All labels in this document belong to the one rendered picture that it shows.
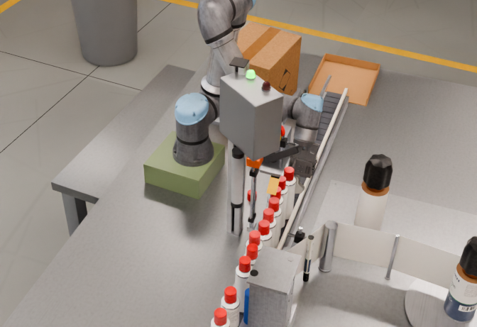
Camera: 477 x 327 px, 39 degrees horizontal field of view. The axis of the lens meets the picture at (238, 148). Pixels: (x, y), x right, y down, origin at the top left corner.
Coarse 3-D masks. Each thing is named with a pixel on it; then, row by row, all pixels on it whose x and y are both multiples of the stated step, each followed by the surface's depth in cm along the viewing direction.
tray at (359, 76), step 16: (320, 64) 308; (336, 64) 315; (352, 64) 314; (368, 64) 311; (320, 80) 304; (336, 80) 304; (352, 80) 305; (368, 80) 305; (352, 96) 295; (368, 96) 290
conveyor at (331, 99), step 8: (328, 96) 286; (336, 96) 286; (328, 104) 282; (336, 104) 282; (328, 112) 277; (320, 120) 273; (328, 120) 273; (320, 128) 269; (320, 136) 265; (320, 144) 261; (312, 176) 247; (296, 200) 236; (280, 232) 224; (240, 320) 196
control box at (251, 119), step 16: (224, 80) 186; (240, 80) 186; (256, 80) 187; (224, 96) 189; (240, 96) 182; (256, 96) 180; (272, 96) 181; (224, 112) 192; (240, 112) 185; (256, 112) 178; (272, 112) 182; (224, 128) 196; (240, 128) 188; (256, 128) 182; (272, 128) 186; (240, 144) 191; (256, 144) 185; (272, 144) 189
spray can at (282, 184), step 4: (280, 180) 213; (284, 180) 213; (280, 184) 213; (284, 184) 214; (284, 188) 215; (284, 192) 215; (284, 196) 216; (284, 200) 217; (284, 204) 218; (284, 208) 219; (284, 212) 221; (284, 216) 222; (284, 220) 223; (284, 224) 225
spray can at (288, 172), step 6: (288, 168) 218; (288, 174) 217; (288, 180) 218; (294, 180) 219; (288, 186) 218; (294, 186) 220; (288, 192) 220; (294, 192) 222; (288, 198) 222; (294, 198) 224; (288, 204) 224; (288, 210) 225; (288, 216) 227
